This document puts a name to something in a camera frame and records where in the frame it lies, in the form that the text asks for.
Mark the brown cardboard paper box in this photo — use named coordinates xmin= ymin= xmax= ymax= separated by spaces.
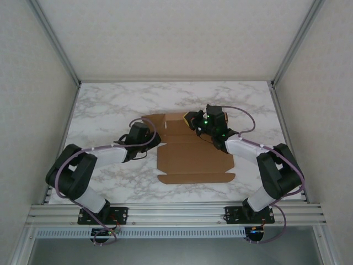
xmin=142 ymin=112 xmax=237 ymax=185

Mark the small controller circuit board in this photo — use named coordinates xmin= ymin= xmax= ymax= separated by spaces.
xmin=247 ymin=226 xmax=265 ymax=241
xmin=90 ymin=227 xmax=116 ymax=239

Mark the aluminium side rail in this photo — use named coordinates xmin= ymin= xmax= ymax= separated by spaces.
xmin=268 ymin=82 xmax=309 ymax=204
xmin=41 ymin=82 xmax=82 ymax=205

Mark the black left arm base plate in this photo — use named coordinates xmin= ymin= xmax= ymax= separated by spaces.
xmin=78 ymin=206 xmax=130 ymax=225

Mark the aluminium table edge rail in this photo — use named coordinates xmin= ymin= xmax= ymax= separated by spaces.
xmin=26 ymin=203 xmax=328 ymax=229

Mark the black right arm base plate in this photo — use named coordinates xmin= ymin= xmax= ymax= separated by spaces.
xmin=224 ymin=205 xmax=276 ymax=225

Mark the grey slotted cable duct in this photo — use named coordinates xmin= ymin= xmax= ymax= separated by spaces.
xmin=35 ymin=227 xmax=246 ymax=240

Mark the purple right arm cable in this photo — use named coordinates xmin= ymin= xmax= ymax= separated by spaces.
xmin=220 ymin=105 xmax=306 ymax=245

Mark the aluminium frame post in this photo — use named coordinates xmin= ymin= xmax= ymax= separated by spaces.
xmin=26 ymin=0 xmax=82 ymax=87
xmin=271 ymin=0 xmax=326 ymax=88

